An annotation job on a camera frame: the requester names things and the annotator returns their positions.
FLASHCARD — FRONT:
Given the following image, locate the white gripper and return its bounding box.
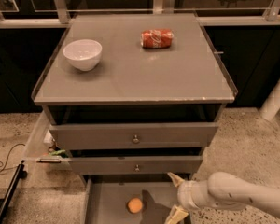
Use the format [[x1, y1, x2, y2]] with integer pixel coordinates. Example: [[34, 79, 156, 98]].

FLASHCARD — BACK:
[[164, 172, 214, 224]]

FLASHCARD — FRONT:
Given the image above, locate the orange fruit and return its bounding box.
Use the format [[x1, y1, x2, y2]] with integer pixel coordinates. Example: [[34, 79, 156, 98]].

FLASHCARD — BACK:
[[127, 198, 143, 214]]

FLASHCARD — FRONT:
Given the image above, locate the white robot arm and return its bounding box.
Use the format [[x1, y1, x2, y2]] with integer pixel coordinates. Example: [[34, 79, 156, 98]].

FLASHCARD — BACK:
[[166, 79, 280, 224]]

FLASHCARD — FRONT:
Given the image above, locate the grey middle drawer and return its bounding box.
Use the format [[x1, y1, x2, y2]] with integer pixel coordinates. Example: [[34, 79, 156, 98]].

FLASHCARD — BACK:
[[69, 156, 203, 175]]

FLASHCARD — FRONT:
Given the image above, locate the grey drawer cabinet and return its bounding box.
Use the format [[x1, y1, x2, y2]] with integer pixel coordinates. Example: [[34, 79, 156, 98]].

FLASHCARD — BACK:
[[31, 12, 238, 224]]

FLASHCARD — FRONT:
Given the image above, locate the grey top drawer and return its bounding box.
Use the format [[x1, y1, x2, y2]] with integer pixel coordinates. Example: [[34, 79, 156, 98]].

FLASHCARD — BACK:
[[49, 122, 218, 150]]

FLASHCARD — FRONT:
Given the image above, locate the clear plastic side bin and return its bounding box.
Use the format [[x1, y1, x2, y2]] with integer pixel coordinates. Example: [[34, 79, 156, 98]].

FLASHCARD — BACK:
[[22, 113, 71, 171]]

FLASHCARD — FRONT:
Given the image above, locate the black stand base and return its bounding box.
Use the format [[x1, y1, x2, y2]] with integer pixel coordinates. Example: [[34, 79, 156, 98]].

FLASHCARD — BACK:
[[0, 161, 27, 224]]

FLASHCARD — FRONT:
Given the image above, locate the red soda can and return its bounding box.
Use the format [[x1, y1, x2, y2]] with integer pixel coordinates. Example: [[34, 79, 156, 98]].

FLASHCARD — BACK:
[[140, 29, 174, 49]]

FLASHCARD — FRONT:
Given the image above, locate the white ceramic bowl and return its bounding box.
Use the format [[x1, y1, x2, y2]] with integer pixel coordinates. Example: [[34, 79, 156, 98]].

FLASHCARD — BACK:
[[63, 39, 103, 71]]

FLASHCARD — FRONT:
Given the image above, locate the metal railing frame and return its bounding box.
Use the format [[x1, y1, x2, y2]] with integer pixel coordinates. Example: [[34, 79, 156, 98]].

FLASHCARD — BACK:
[[0, 0, 280, 29]]

